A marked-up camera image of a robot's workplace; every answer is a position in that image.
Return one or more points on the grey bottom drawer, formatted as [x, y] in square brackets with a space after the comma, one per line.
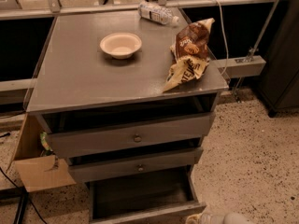
[143, 198]

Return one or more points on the grey drawer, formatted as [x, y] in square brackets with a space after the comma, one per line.
[135, 165]
[143, 198]
[128, 135]

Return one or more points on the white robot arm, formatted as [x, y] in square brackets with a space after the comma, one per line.
[207, 218]

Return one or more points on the grey middle drawer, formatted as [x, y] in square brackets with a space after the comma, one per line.
[135, 165]

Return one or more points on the grey top drawer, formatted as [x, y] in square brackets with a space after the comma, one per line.
[128, 135]

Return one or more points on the grey drawer cabinet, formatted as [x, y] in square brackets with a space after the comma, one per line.
[79, 87]

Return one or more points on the dark cabinet at right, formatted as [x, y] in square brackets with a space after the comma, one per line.
[279, 81]

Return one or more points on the brown chip bag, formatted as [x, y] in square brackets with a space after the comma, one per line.
[190, 53]

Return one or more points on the green packet in box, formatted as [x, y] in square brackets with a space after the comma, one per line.
[47, 150]

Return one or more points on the cardboard box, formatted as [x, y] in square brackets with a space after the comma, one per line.
[36, 172]

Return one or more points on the white paper bowl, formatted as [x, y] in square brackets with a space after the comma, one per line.
[121, 45]

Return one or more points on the clear plastic water bottle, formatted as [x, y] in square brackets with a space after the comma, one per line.
[156, 13]

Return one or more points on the metal frame rail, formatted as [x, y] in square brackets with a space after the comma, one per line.
[124, 5]

